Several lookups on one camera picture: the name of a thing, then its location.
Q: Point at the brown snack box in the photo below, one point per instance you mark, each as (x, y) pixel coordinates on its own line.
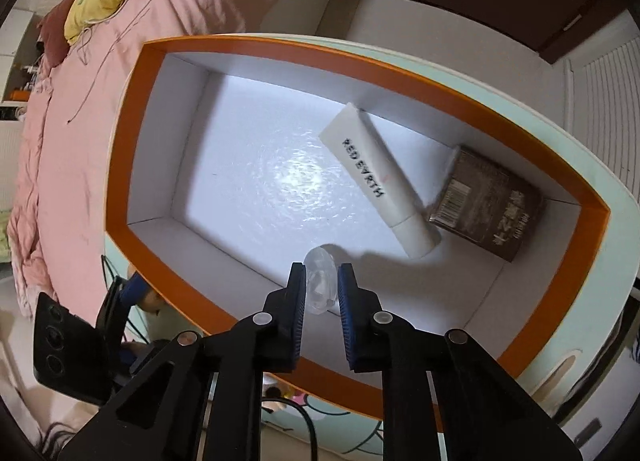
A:
(487, 206)

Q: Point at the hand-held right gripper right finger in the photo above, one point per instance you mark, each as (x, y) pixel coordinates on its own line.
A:
(345, 311)

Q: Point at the dark red pillow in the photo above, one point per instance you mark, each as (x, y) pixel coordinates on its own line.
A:
(52, 36)

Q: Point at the pink duvet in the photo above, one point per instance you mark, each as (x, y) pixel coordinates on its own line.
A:
(100, 116)

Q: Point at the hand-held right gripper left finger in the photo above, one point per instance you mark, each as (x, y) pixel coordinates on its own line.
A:
(299, 311)

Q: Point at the orange cardboard box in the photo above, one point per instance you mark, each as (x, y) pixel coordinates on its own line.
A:
(250, 166)

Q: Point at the clear glass bottle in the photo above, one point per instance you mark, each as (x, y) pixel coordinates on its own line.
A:
(320, 286)

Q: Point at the white louvered closet door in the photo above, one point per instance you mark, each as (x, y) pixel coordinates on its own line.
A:
(610, 106)

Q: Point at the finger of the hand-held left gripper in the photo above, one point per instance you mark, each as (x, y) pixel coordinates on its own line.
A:
(134, 291)

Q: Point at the white cosmetic tube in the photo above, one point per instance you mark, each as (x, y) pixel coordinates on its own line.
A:
(370, 176)

